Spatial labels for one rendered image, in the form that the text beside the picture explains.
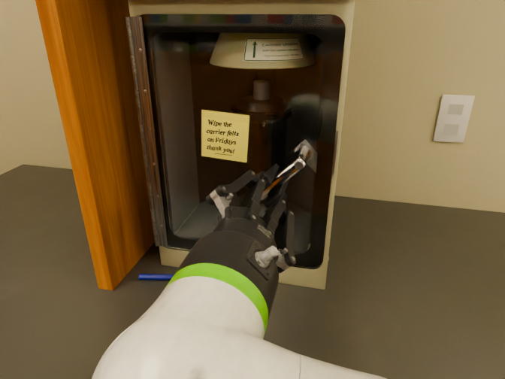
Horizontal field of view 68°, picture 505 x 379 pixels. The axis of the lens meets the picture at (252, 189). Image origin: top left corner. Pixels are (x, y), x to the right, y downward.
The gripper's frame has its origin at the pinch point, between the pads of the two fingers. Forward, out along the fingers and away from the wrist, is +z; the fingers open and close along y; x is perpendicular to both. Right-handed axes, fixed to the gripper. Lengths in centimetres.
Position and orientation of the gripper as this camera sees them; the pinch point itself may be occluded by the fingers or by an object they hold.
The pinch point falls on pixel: (272, 185)
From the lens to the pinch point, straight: 55.5
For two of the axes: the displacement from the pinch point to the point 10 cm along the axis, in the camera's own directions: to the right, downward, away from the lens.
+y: -6.9, -7.1, -1.5
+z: 2.3, -4.1, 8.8
